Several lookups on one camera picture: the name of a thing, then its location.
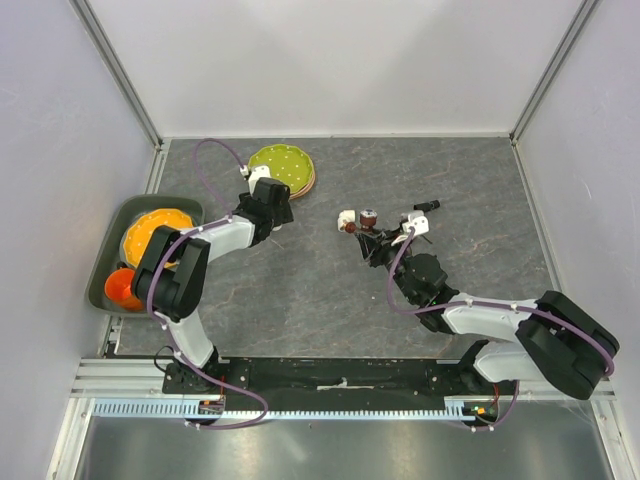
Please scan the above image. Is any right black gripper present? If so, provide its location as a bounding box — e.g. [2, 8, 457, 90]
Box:
[354, 227, 417, 304]

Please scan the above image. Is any white elbow pipe fitting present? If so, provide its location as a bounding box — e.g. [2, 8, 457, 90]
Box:
[337, 210, 357, 234]

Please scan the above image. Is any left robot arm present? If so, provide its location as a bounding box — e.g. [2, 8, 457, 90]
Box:
[131, 177, 293, 393]

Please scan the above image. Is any pink plate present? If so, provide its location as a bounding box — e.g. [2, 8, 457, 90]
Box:
[288, 172, 318, 200]

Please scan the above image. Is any green dotted plate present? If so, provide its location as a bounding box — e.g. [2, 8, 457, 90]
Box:
[249, 144, 316, 197]

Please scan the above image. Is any brown wooden plate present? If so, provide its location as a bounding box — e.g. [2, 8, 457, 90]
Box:
[288, 177, 318, 203]

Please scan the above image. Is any black cylindrical pipe piece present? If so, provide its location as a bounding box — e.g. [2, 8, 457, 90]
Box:
[413, 200, 441, 213]

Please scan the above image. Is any orange dotted plate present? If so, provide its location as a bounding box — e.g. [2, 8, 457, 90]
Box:
[120, 208, 194, 268]

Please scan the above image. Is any dark green plate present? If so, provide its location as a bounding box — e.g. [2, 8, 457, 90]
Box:
[117, 250, 131, 269]

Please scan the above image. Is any dark green tray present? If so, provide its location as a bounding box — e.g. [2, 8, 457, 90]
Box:
[86, 194, 205, 319]

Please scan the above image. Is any orange plastic cup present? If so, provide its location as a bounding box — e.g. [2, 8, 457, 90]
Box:
[104, 268, 145, 312]

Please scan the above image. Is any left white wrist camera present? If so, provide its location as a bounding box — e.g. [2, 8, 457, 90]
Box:
[240, 165, 271, 194]

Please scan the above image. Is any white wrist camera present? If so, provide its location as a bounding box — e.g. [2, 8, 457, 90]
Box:
[400, 210, 430, 236]
[240, 165, 271, 194]

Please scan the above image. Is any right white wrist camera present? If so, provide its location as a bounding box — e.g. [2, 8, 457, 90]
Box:
[400, 210, 430, 236]

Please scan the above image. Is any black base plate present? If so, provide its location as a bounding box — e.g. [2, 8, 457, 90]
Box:
[162, 356, 521, 412]

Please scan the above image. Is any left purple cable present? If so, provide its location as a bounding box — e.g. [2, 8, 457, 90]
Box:
[147, 138, 271, 431]

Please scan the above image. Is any purple cable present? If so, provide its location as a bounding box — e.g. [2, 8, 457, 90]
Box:
[147, 138, 271, 431]
[387, 227, 617, 434]

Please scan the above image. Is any slotted cable duct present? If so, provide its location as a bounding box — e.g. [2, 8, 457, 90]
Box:
[92, 398, 476, 421]

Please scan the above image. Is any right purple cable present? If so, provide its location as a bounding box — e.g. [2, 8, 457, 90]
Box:
[387, 227, 617, 434]

